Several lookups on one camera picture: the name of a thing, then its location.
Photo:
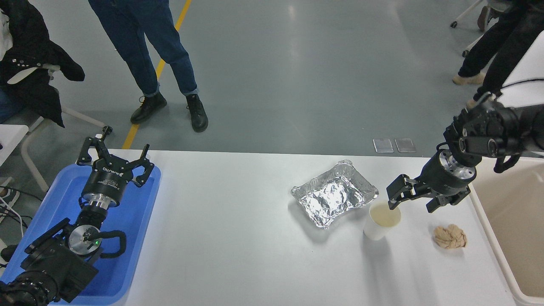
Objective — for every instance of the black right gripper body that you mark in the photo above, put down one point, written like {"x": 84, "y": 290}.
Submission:
{"x": 442, "y": 178}

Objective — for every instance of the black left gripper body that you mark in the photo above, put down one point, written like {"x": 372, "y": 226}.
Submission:
{"x": 107, "y": 181}

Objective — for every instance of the white paper cup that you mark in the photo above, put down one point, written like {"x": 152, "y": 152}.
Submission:
{"x": 376, "y": 231}

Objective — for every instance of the crumpled tan paper ball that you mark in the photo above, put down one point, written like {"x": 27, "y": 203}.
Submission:
{"x": 449, "y": 237}

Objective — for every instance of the clear floor plate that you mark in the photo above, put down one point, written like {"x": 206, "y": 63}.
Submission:
{"x": 405, "y": 144}
{"x": 383, "y": 145}

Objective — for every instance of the blue plastic tray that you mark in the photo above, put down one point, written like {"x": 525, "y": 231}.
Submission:
{"x": 131, "y": 221}

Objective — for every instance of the crumpled foil tray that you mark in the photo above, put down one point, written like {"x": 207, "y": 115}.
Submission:
{"x": 333, "y": 195}

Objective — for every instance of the large pale bin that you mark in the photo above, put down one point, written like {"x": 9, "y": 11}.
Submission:
{"x": 518, "y": 221}

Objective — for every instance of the small white side table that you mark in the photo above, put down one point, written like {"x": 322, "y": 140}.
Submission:
{"x": 10, "y": 138}

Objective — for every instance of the grey sneaker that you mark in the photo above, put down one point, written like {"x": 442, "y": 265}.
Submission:
{"x": 10, "y": 197}

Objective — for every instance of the white shell chair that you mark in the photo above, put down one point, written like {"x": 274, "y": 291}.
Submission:
{"x": 527, "y": 72}

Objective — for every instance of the white rolling chair base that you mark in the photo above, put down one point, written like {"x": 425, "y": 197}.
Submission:
{"x": 467, "y": 14}

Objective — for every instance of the white tube frame chair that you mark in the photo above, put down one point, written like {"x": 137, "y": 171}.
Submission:
{"x": 24, "y": 154}

